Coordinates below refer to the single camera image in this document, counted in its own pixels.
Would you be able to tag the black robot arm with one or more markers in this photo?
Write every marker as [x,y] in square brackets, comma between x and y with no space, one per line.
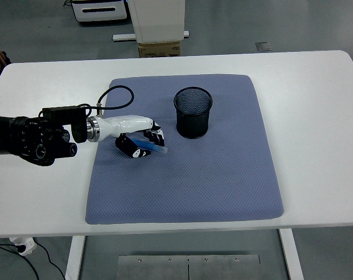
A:
[33,134]

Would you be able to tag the blue-grey textured mat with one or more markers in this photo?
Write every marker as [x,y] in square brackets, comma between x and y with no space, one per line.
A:
[182,163]

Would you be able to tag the white table leg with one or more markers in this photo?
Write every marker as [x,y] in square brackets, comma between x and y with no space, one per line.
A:
[291,253]
[74,256]

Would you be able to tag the person's leg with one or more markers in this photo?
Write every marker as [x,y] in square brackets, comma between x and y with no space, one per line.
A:
[1,62]

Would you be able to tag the grey metal plate with screws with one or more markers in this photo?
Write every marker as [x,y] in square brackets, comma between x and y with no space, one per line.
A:
[189,267]

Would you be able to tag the grey floor socket cover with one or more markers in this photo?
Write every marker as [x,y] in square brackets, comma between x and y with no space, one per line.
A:
[263,46]

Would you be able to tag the brown cardboard box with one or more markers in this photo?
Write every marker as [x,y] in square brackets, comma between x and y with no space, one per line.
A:
[160,49]

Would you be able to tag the white power strip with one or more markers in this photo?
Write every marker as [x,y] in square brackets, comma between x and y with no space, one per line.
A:
[24,244]

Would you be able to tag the white upright panel stand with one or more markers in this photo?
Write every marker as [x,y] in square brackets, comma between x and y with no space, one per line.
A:
[157,20]

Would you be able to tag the black mesh pen holder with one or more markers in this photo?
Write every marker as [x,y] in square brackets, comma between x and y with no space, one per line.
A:
[193,116]

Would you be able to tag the blue marker with clear cap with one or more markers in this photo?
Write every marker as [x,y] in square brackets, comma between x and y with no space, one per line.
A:
[153,146]

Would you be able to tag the white cabinet with dark slot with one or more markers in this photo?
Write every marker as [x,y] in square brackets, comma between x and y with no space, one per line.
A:
[99,10]

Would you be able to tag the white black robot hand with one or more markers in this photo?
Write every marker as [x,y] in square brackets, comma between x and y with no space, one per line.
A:
[126,128]

